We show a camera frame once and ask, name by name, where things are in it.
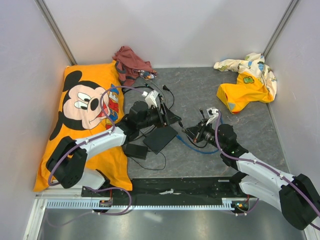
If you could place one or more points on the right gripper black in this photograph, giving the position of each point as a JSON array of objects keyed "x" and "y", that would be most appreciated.
[{"x": 193, "y": 133}]

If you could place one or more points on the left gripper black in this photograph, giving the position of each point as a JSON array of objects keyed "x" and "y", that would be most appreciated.
[{"x": 168, "y": 117}]

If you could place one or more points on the black network switch box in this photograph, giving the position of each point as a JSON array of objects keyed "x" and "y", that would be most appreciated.
[{"x": 159, "y": 138}]

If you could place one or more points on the black power adapter brick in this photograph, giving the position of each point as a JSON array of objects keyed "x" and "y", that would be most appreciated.
[{"x": 136, "y": 151}]

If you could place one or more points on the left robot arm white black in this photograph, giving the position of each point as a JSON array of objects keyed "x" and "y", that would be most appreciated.
[{"x": 68, "y": 160}]

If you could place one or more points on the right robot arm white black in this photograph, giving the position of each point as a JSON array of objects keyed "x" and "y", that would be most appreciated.
[{"x": 295, "y": 196}]

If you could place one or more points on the maroon crumpled garment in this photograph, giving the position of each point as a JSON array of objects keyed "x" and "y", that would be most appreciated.
[{"x": 130, "y": 66}]

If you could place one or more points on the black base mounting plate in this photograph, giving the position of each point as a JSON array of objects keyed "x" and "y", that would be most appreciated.
[{"x": 187, "y": 189}]

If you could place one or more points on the yellow patterned children's garment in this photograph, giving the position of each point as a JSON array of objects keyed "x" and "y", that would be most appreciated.
[{"x": 255, "y": 82}]

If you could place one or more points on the orange Mickey Mouse pillow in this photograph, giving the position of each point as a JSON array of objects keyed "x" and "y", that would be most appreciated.
[{"x": 89, "y": 104}]

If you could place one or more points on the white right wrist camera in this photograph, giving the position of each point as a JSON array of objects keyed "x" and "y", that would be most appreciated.
[{"x": 213, "y": 114}]

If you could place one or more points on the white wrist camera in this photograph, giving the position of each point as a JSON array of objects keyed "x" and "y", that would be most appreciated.
[
  {"x": 151, "y": 98},
  {"x": 213, "y": 114}
]

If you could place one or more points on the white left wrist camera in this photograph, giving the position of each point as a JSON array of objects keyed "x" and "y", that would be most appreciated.
[{"x": 151, "y": 98}]

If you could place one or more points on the slotted aluminium cable duct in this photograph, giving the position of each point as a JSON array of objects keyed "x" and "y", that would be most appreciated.
[{"x": 144, "y": 204}]

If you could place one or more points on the right aluminium corner post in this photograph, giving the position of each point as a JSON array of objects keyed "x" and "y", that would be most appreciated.
[{"x": 280, "y": 27}]

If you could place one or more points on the aluminium corner post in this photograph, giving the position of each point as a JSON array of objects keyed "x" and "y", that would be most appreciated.
[
  {"x": 280, "y": 27},
  {"x": 45, "y": 11}
]

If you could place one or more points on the left aluminium corner post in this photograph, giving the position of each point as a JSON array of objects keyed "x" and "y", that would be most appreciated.
[{"x": 45, "y": 11}]

